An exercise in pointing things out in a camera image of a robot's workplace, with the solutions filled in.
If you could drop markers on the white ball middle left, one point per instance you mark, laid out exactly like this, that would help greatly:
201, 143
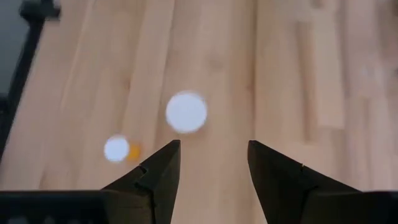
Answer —
186, 112

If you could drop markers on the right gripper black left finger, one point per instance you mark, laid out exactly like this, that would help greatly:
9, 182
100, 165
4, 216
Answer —
155, 186

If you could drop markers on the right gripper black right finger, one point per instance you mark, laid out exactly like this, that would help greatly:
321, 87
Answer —
280, 186

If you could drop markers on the black frame clamp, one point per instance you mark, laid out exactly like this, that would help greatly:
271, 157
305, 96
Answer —
40, 9

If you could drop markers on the black aluminium table frame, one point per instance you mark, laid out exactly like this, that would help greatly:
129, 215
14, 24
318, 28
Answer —
25, 62

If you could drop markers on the small white ball bottom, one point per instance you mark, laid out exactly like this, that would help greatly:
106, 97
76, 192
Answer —
116, 148

